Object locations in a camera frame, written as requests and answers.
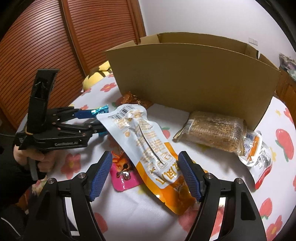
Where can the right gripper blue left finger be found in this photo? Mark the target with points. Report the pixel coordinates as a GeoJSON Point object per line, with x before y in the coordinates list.
{"type": "Point", "coordinates": [96, 176]}

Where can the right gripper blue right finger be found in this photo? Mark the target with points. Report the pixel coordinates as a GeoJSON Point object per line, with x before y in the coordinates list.
{"type": "Point", "coordinates": [193, 175]}

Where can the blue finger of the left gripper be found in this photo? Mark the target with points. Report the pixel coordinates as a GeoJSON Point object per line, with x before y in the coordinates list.
{"type": "Point", "coordinates": [70, 130]}
{"type": "Point", "coordinates": [68, 113]}

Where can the blue foil snack packet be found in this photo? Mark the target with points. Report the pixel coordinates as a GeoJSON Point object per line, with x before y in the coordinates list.
{"type": "Point", "coordinates": [100, 110]}

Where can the white orange snack pouch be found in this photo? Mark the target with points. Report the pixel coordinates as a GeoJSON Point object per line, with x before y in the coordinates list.
{"type": "Point", "coordinates": [154, 158]}

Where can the brown foil snack wrapper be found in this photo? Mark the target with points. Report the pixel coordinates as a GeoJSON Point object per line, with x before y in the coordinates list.
{"type": "Point", "coordinates": [129, 98]}

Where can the clear grain cracker pack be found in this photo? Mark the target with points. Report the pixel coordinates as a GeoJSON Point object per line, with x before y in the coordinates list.
{"type": "Point", "coordinates": [212, 130]}

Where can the person's left hand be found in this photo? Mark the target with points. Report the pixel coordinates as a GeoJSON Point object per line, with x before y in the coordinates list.
{"type": "Point", "coordinates": [46, 161]}

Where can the pink snack packet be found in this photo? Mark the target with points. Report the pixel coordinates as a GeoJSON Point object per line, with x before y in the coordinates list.
{"type": "Point", "coordinates": [123, 173]}

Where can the yellow Pikachu plush toy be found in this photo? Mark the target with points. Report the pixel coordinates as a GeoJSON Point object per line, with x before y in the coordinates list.
{"type": "Point", "coordinates": [96, 74]}

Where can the floral white bed sheet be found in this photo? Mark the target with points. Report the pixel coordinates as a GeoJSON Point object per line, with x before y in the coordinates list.
{"type": "Point", "coordinates": [231, 208]}

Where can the white red snack pouch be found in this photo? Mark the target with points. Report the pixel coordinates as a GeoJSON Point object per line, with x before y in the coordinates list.
{"type": "Point", "coordinates": [256, 155]}

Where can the wooden louvered closet door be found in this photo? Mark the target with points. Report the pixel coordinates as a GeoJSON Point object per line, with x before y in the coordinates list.
{"type": "Point", "coordinates": [71, 36]}

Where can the open cardboard box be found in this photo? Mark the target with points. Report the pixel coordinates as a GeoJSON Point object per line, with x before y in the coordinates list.
{"type": "Point", "coordinates": [191, 71]}

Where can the wooden dresser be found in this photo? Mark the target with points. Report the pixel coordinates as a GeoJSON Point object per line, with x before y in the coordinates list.
{"type": "Point", "coordinates": [285, 91]}

